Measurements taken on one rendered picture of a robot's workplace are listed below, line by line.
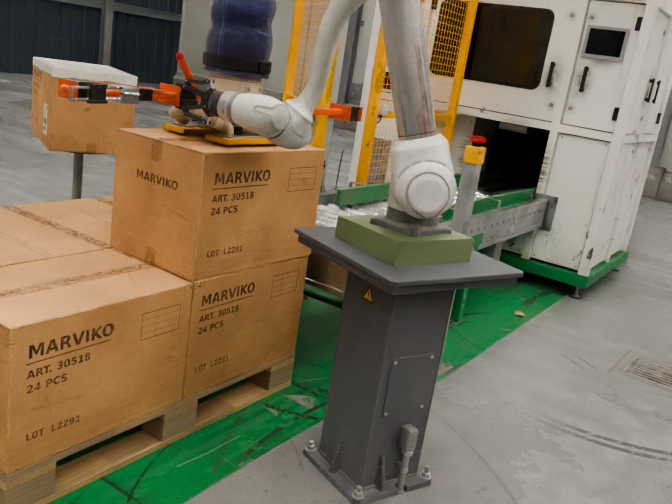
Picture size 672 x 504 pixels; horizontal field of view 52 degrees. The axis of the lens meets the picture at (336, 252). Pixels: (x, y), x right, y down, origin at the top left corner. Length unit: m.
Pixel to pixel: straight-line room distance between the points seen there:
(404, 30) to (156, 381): 1.24
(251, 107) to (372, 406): 0.93
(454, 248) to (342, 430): 0.68
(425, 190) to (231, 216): 0.73
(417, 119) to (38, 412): 1.21
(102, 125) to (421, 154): 2.26
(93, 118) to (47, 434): 2.04
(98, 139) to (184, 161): 1.63
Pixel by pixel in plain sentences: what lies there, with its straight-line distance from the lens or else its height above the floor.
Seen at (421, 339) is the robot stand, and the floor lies 0.50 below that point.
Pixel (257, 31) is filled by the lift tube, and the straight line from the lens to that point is 2.33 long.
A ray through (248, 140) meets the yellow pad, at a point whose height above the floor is 0.97.
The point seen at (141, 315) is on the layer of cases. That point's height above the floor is 0.48.
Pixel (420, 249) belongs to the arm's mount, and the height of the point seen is 0.79.
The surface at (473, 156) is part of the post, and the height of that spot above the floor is 0.96.
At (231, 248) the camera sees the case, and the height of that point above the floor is 0.63.
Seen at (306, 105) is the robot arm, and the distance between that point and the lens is 2.09.
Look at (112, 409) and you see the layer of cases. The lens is 2.13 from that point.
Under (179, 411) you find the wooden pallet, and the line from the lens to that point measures 2.35.
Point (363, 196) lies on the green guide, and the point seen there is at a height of 0.59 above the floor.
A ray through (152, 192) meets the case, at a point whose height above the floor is 0.78.
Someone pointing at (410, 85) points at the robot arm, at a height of 1.23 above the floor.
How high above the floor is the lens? 1.27
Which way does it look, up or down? 16 degrees down
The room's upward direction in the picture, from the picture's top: 9 degrees clockwise
